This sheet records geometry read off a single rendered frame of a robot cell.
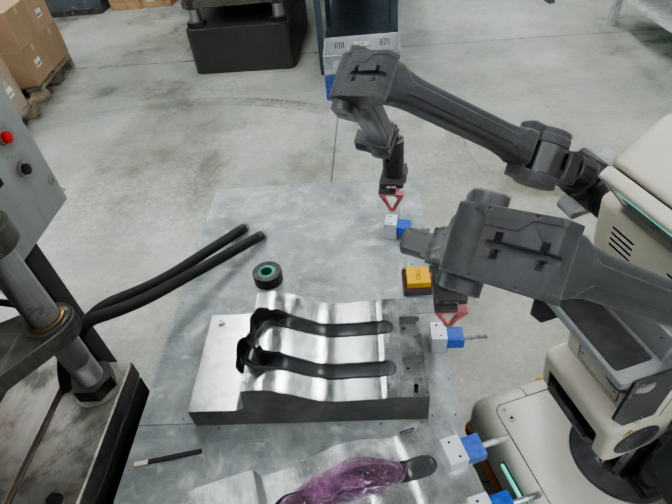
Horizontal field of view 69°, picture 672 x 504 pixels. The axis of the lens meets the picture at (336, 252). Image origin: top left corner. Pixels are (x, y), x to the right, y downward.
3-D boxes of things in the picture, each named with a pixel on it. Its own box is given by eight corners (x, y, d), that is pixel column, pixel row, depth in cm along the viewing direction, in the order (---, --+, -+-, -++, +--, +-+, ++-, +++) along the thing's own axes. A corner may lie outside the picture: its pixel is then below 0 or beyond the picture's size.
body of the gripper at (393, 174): (378, 189, 129) (377, 165, 124) (384, 167, 137) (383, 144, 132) (403, 190, 128) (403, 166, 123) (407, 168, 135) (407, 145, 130)
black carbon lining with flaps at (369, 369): (392, 324, 112) (391, 296, 106) (397, 385, 101) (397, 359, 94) (244, 330, 115) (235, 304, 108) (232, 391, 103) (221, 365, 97)
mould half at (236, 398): (415, 321, 121) (416, 284, 112) (428, 418, 102) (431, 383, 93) (218, 330, 125) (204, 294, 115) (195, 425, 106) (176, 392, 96)
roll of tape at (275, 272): (282, 267, 139) (280, 259, 137) (283, 288, 133) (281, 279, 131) (254, 271, 139) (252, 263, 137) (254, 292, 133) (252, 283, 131)
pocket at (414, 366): (423, 365, 105) (424, 355, 103) (426, 387, 102) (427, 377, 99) (402, 366, 106) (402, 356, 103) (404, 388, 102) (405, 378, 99)
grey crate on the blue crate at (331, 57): (400, 50, 400) (400, 31, 389) (402, 71, 370) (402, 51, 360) (326, 55, 406) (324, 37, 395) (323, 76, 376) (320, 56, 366)
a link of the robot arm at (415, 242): (444, 276, 86) (458, 230, 86) (385, 258, 91) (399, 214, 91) (455, 279, 97) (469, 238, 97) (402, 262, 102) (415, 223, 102)
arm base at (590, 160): (629, 180, 89) (587, 148, 98) (606, 165, 85) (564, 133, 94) (594, 216, 93) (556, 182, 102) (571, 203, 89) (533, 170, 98)
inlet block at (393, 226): (429, 230, 145) (430, 216, 142) (428, 241, 142) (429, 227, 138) (386, 227, 148) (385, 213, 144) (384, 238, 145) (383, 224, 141)
